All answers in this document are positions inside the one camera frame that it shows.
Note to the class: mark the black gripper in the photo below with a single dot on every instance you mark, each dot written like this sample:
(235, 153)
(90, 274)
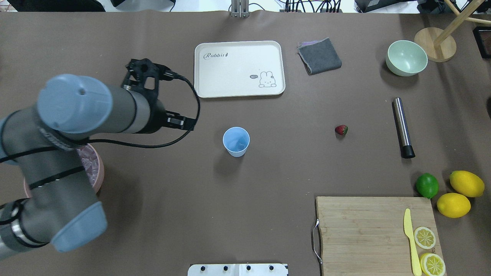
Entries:
(157, 119)

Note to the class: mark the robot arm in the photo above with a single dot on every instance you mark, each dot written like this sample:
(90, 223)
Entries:
(43, 140)

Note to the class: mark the light blue plastic cup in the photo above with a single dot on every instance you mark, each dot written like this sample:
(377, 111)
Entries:
(236, 141)

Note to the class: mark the pink bowl of ice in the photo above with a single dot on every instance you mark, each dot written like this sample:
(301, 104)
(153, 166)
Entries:
(93, 165)

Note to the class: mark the cream rabbit tray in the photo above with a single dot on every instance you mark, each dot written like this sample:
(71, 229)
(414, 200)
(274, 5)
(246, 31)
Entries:
(238, 69)

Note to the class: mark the grey folded cloth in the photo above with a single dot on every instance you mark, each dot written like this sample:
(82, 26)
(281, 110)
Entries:
(319, 56)

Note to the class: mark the red strawberry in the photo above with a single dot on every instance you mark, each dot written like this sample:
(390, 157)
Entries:
(341, 130)

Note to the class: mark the wooden cutting board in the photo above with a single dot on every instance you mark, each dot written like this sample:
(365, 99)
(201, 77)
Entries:
(364, 235)

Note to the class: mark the steel muddler black tip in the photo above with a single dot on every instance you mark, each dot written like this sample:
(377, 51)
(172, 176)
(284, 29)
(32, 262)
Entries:
(406, 149)

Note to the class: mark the mint green bowl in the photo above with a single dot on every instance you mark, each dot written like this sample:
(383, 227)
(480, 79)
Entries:
(406, 58)

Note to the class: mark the yellow plastic knife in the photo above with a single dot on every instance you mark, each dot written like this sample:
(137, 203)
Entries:
(408, 231)

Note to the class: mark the green lime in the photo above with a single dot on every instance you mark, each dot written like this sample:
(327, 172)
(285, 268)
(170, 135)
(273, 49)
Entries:
(427, 185)

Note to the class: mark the wooden glass stand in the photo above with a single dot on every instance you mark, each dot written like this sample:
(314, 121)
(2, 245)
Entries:
(438, 44)

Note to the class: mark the yellow lemon near board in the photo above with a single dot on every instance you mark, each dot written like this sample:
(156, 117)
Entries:
(453, 205)

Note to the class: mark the lemon half upper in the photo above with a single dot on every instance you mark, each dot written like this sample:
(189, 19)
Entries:
(432, 265)

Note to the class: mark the yellow lemon outer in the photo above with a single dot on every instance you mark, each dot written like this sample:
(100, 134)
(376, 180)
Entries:
(467, 183)

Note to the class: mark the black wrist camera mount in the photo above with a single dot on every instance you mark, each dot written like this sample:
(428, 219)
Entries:
(138, 71)

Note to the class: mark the aluminium frame post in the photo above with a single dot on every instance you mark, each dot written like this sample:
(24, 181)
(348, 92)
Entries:
(239, 9)

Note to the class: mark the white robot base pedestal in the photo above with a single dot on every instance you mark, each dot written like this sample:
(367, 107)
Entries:
(239, 269)

